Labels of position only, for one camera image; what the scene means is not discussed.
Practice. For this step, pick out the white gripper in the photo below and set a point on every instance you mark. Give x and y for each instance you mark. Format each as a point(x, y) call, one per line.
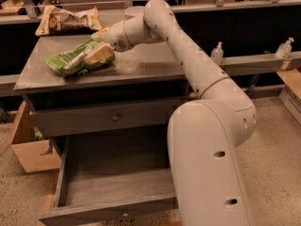
point(117, 35)

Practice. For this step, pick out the green rice chip bag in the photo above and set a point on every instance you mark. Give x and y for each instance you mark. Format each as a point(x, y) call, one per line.
point(72, 62)

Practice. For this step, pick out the cardboard box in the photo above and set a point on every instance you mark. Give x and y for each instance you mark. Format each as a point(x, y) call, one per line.
point(34, 154)

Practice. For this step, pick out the clear sanitizer pump bottle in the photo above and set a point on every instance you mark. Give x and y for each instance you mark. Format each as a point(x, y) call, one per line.
point(217, 53)

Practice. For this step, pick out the brown chip bag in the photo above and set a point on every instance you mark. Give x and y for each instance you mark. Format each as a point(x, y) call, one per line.
point(57, 21)

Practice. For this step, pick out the grey wooden drawer cabinet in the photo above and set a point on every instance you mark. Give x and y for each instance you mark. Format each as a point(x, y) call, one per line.
point(107, 94)

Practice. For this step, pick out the closed top drawer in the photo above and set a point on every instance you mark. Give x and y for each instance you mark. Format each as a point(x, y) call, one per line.
point(103, 117)

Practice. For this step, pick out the white ceramic bowl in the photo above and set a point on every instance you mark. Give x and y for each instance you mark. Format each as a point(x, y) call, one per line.
point(134, 11)

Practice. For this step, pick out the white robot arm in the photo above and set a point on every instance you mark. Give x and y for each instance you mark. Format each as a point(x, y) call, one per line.
point(202, 134)

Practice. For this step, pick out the open middle drawer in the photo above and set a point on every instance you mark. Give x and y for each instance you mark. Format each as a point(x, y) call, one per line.
point(112, 174)

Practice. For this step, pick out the grey metal ledge rail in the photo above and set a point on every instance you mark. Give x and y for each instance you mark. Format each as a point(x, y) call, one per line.
point(250, 65)

